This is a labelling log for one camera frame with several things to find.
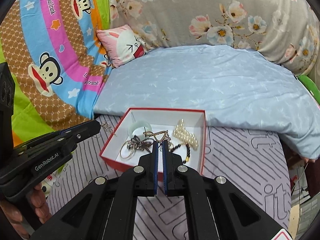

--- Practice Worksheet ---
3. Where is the silver chain with ring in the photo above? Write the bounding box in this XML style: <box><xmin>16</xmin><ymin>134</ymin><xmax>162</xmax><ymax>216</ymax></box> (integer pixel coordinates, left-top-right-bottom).
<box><xmin>143</xmin><ymin>129</ymin><xmax>173</xmax><ymax>151</ymax></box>

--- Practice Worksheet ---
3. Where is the dark bead gold bracelet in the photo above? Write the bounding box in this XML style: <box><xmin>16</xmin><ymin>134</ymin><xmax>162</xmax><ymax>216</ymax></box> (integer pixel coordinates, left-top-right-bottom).
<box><xmin>168</xmin><ymin>143</ymin><xmax>192</xmax><ymax>165</ymax></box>

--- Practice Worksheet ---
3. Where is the white pearl bracelet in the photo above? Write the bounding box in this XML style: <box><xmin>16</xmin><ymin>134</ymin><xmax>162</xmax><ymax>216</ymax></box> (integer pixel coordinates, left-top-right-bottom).
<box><xmin>173</xmin><ymin>119</ymin><xmax>199</xmax><ymax>152</ymax></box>

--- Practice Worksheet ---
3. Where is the pale green jade bangle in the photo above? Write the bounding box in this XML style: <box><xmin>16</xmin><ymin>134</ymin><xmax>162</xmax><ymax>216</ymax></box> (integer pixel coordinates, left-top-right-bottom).
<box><xmin>128</xmin><ymin>120</ymin><xmax>152</xmax><ymax>140</ymax></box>

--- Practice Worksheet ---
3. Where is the silver metal wristwatch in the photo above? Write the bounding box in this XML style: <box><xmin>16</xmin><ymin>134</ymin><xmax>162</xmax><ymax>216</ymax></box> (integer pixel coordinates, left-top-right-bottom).
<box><xmin>130</xmin><ymin>136</ymin><xmax>153</xmax><ymax>153</ymax></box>

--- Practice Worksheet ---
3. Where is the gold chain necklace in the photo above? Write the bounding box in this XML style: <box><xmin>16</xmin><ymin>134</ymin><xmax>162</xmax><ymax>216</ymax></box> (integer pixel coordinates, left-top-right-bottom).
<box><xmin>100</xmin><ymin>121</ymin><xmax>117</xmax><ymax>137</ymax></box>

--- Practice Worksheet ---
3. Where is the thin gold bangle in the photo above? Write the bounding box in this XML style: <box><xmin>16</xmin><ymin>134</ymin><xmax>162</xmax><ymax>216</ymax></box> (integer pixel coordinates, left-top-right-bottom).
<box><xmin>119</xmin><ymin>140</ymin><xmax>136</xmax><ymax>160</ymax></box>

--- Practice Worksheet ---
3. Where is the red jewelry box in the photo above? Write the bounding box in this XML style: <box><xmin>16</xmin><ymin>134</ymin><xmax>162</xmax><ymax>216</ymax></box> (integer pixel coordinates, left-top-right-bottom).
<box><xmin>100</xmin><ymin>108</ymin><xmax>206</xmax><ymax>174</ymax></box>

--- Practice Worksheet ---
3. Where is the left human hand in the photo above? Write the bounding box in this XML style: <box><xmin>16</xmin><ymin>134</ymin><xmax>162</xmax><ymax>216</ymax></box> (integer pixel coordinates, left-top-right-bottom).
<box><xmin>0</xmin><ymin>182</ymin><xmax>53</xmax><ymax>239</ymax></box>

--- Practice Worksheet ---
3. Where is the light blue quilt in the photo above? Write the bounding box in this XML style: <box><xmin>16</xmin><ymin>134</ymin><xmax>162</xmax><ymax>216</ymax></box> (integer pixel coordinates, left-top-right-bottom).
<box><xmin>93</xmin><ymin>45</ymin><xmax>319</xmax><ymax>159</ymax></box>

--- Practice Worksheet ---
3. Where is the pink rabbit cushion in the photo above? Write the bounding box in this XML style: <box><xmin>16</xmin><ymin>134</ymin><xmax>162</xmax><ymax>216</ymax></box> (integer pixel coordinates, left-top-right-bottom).
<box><xmin>96</xmin><ymin>24</ymin><xmax>145</xmax><ymax>68</ymax></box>

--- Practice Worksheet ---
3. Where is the colourful monkey cartoon blanket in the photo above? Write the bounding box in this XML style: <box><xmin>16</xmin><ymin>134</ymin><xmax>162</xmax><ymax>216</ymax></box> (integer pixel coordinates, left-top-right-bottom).
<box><xmin>1</xmin><ymin>0</ymin><xmax>111</xmax><ymax>145</ymax></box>

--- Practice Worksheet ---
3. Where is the green plastic stool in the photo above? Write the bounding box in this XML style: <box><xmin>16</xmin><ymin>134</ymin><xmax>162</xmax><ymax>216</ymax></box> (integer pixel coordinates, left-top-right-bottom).
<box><xmin>298</xmin><ymin>75</ymin><xmax>320</xmax><ymax>104</ymax></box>

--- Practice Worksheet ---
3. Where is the grey floral duvet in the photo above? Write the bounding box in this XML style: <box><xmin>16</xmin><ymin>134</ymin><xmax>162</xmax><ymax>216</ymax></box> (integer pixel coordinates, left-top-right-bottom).
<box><xmin>109</xmin><ymin>0</ymin><xmax>319</xmax><ymax>75</ymax></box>

